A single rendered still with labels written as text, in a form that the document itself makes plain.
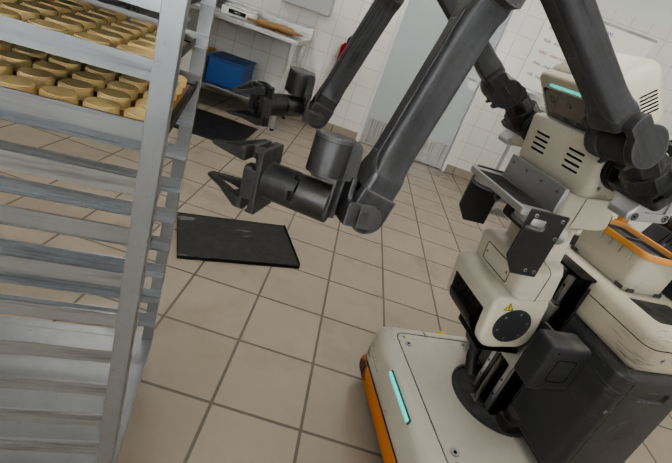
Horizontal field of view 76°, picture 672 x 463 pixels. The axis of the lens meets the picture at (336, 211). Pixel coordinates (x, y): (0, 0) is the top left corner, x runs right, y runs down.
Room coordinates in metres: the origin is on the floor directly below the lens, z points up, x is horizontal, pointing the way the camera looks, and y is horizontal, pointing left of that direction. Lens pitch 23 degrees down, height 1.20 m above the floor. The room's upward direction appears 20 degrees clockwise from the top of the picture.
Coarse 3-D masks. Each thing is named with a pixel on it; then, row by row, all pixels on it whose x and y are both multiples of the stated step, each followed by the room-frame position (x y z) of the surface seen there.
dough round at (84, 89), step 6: (66, 78) 0.65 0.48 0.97; (60, 84) 0.62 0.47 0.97; (66, 84) 0.62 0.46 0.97; (72, 84) 0.63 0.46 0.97; (78, 84) 0.64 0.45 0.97; (84, 84) 0.65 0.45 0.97; (90, 84) 0.66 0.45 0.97; (78, 90) 0.63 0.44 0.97; (84, 90) 0.63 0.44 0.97; (90, 90) 0.64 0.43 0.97; (84, 96) 0.63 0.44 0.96; (90, 96) 0.65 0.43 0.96
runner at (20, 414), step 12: (0, 408) 0.54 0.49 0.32; (12, 408) 0.55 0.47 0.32; (24, 408) 0.55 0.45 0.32; (12, 420) 0.52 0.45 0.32; (24, 420) 0.53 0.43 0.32; (36, 420) 0.54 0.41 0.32; (48, 420) 0.54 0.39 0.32; (60, 420) 0.55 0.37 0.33; (72, 420) 0.56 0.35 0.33; (84, 420) 0.56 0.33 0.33; (96, 420) 0.57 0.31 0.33
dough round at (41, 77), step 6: (18, 72) 0.61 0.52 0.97; (24, 72) 0.61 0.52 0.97; (30, 72) 0.62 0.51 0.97; (36, 72) 0.63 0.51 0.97; (42, 72) 0.64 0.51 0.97; (48, 72) 0.65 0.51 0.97; (30, 78) 0.61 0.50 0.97; (36, 78) 0.61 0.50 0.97; (42, 78) 0.62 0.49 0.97; (48, 78) 0.63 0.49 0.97; (54, 78) 0.64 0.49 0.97; (42, 84) 0.62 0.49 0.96; (48, 84) 0.62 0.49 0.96; (54, 84) 0.64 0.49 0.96
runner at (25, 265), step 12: (0, 264) 0.52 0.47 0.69; (12, 264) 0.52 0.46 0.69; (24, 264) 0.53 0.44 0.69; (36, 264) 0.53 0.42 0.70; (48, 264) 0.54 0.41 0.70; (60, 264) 0.54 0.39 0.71; (48, 276) 0.54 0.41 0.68; (60, 276) 0.55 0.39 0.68; (72, 276) 0.55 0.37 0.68; (84, 276) 0.56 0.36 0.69; (96, 276) 0.56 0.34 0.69; (108, 276) 0.57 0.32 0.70; (120, 276) 0.57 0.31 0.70
